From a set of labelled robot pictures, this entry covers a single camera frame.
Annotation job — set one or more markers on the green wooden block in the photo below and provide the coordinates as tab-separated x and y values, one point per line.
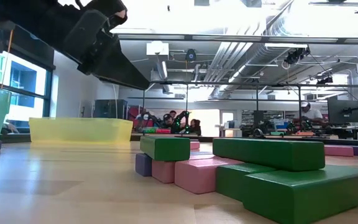
269	154
306	193
166	149
232	180

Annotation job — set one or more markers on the pink wooden block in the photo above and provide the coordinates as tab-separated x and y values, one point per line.
163	171
339	151
194	145
197	174

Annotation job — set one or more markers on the white door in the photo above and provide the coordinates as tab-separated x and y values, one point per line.
227	119

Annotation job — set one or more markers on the silver ventilation ducts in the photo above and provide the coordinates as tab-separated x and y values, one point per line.
228	59

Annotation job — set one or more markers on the overhead light bar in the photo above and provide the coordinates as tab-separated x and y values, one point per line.
228	38

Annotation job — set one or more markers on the storage shelf unit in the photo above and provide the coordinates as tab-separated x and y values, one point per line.
272	115

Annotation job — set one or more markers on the black track light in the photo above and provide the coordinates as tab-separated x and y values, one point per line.
295	56
325	80

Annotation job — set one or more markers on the yellow translucent plastic bin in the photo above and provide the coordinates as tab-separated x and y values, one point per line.
79	129

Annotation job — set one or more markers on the blue storage box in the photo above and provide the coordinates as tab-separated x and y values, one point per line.
280	124

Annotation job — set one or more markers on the black computer monitor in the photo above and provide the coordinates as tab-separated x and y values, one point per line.
343	112

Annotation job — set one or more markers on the black ceiling spotlight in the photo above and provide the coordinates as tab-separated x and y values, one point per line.
190	55

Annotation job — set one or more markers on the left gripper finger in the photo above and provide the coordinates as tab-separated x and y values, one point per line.
117	68
85	34

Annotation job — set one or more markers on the black metal rack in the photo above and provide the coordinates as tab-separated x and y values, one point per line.
216	82

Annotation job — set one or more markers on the large window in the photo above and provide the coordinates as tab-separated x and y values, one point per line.
23	105

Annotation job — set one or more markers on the black cabinet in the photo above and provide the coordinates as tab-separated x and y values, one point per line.
110	109

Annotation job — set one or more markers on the black background robot arm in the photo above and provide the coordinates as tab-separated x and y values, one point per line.
183	119

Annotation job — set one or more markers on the person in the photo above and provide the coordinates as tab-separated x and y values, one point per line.
173	114
194	125
306	113
167	121

